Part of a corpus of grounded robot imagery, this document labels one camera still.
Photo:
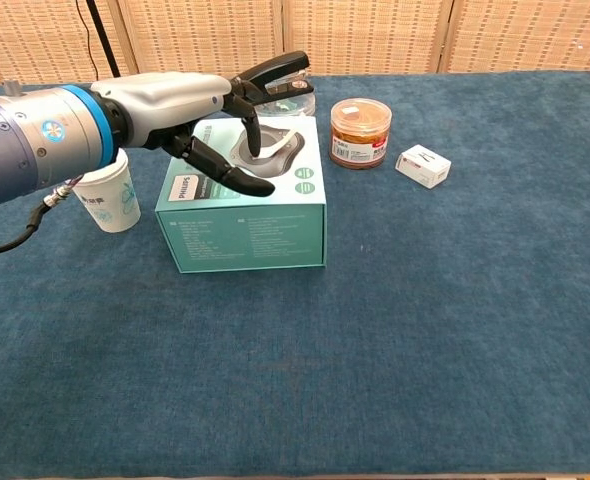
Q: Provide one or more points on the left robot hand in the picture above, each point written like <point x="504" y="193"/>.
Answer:
<point x="175" y="100"/>

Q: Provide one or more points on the teal speaker product box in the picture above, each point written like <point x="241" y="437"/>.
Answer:
<point x="240" y="240"/>

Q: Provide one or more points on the small white staple box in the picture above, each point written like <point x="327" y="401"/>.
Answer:
<point x="422" y="167"/>

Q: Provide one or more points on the black tripod stand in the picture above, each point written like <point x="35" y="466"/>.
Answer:
<point x="104" y="42"/>

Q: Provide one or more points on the black stapler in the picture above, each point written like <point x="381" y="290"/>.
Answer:
<point x="285" y="62"/>

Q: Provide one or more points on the clear round clip container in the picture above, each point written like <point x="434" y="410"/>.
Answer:
<point x="300" y="102"/>

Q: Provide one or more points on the white printed paper cup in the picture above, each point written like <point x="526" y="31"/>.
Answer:
<point x="115" y="210"/>

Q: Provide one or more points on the clear rubber band jar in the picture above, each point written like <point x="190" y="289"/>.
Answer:
<point x="357" y="135"/>

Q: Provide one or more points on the bamboo folding screen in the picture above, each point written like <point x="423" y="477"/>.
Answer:
<point x="375" y="35"/>

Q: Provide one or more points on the blue table cloth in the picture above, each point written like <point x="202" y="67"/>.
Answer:
<point x="295" y="350"/>

